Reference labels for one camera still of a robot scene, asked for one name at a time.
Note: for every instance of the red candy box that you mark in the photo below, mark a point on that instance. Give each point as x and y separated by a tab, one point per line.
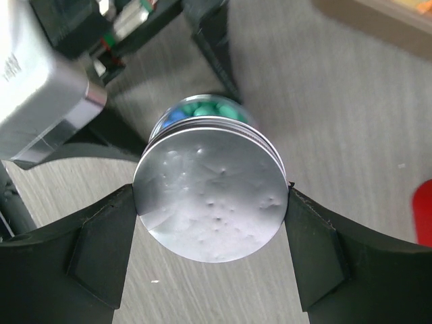
422	213

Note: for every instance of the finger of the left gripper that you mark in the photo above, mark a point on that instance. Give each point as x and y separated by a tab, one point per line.
209	23
107	136

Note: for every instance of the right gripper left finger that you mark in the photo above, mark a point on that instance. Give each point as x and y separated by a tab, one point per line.
72	270

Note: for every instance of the white round lid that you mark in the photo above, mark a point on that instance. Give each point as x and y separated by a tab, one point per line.
211	189

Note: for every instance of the clear plastic cup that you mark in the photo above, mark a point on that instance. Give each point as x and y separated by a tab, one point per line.
203	105

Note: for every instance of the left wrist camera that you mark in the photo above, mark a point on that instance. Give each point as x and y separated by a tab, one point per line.
45	98

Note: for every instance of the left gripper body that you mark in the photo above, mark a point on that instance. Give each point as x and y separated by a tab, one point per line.
103	30

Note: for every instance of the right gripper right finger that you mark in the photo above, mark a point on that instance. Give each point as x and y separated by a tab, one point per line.
348	273

